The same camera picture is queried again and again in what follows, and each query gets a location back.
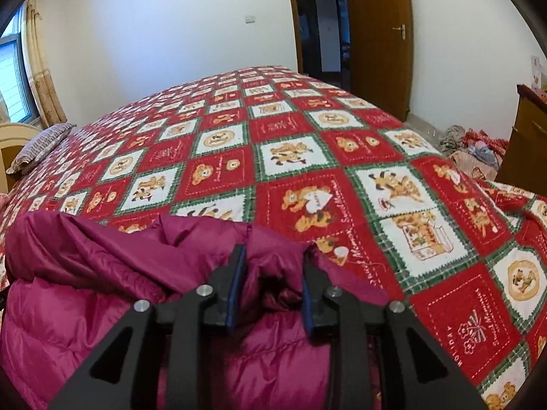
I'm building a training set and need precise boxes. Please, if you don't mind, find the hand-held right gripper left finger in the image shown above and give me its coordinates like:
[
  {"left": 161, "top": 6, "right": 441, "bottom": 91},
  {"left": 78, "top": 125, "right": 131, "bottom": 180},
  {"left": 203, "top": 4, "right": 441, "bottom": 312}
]
[{"left": 47, "top": 243, "right": 249, "bottom": 410}]

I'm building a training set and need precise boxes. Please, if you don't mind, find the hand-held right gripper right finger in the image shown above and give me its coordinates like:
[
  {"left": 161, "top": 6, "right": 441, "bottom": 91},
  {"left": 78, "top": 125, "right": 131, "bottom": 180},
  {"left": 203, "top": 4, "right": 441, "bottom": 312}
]
[{"left": 301, "top": 250, "right": 488, "bottom": 410}]

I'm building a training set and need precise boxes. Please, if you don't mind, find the magenta puffer jacket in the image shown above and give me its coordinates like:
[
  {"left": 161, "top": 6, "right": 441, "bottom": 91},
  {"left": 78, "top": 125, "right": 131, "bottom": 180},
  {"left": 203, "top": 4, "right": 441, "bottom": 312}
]
[{"left": 0, "top": 211, "right": 411, "bottom": 410}]

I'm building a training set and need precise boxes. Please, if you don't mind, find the pile of clothes on floor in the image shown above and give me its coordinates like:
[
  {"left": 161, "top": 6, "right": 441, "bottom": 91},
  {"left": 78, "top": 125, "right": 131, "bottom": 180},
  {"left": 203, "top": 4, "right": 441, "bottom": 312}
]
[{"left": 438, "top": 125, "right": 509, "bottom": 180}]

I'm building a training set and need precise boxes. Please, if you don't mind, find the red checkered printed blanket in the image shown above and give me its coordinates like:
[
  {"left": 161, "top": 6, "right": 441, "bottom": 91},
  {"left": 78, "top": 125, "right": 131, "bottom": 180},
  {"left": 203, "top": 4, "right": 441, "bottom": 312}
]
[{"left": 0, "top": 65, "right": 547, "bottom": 410}]

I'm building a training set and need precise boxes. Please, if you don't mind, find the striped pillow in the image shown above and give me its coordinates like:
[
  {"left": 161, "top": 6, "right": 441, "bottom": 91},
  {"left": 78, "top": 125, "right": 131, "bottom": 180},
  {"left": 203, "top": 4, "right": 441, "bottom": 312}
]
[{"left": 6, "top": 122, "right": 77, "bottom": 176}]

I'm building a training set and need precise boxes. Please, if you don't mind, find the brown wooden door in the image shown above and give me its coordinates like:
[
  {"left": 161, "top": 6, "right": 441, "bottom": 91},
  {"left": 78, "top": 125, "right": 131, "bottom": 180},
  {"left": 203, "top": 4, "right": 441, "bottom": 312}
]
[{"left": 342, "top": 0, "right": 413, "bottom": 120}]

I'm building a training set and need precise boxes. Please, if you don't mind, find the wooden desk with drawers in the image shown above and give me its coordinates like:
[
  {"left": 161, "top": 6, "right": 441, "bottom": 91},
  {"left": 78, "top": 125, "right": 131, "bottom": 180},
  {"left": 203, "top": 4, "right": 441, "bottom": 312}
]
[{"left": 498, "top": 84, "right": 547, "bottom": 189}]

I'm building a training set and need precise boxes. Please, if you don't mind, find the wooden headboard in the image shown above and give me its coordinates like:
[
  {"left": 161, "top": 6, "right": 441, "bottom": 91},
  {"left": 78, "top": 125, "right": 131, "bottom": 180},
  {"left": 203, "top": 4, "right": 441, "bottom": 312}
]
[{"left": 0, "top": 122, "right": 43, "bottom": 180}]

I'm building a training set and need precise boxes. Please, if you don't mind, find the narrow beige floral curtain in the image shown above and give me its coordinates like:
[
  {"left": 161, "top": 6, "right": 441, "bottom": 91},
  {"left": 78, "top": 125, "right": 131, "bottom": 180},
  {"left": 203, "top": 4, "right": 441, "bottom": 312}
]
[{"left": 23, "top": 0, "right": 67, "bottom": 129}]

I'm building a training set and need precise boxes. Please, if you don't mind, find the window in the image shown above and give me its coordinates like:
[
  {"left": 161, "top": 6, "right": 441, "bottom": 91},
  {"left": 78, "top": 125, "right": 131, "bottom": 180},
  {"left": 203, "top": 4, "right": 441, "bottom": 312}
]
[{"left": 0, "top": 9, "right": 37, "bottom": 126}]

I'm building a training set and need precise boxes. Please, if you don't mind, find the brown door frame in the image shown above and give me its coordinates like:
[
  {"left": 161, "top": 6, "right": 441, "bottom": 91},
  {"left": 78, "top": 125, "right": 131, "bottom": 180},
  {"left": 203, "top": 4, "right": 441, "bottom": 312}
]
[{"left": 285, "top": 0, "right": 351, "bottom": 90}]

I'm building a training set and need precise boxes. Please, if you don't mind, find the white card on wall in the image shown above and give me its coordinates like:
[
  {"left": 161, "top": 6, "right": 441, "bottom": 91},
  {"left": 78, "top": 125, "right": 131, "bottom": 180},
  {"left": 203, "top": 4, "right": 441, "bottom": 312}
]
[{"left": 530, "top": 55, "right": 543, "bottom": 90}]

